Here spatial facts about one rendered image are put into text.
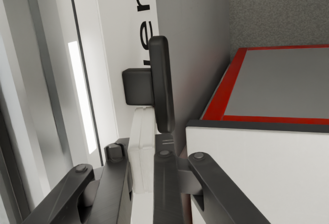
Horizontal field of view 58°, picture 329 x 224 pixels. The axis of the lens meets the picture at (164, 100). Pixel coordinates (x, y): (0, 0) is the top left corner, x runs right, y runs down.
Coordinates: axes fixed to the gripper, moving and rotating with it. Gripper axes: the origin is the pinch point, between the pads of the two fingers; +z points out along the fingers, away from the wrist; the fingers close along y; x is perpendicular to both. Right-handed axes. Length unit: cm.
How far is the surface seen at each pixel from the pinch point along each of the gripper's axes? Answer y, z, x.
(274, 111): 17.8, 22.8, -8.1
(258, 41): 36, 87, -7
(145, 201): -1.1, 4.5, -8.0
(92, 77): -3.3, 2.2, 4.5
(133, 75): -0.5, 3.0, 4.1
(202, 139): 6.0, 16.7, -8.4
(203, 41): 10.4, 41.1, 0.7
